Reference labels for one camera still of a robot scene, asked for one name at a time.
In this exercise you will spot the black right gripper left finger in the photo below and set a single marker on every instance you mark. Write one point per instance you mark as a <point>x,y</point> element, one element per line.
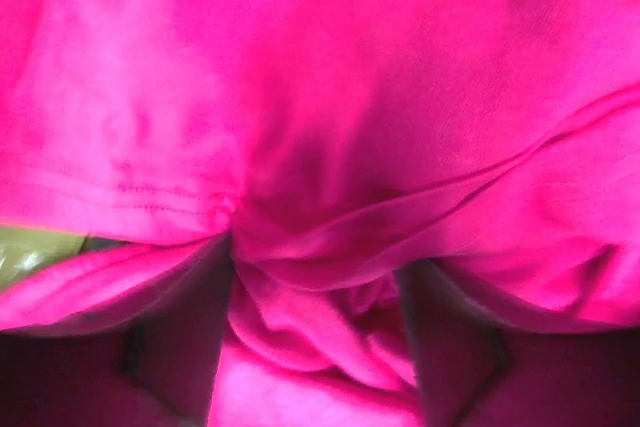
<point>155,366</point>

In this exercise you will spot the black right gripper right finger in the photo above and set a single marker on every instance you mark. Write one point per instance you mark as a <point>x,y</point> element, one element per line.
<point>472,369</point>

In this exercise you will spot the magenta t shirt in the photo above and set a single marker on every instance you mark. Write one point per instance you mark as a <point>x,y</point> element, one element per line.
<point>332,142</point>

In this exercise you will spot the olive green plastic basket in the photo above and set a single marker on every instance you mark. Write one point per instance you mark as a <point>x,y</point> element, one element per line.
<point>25,252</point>

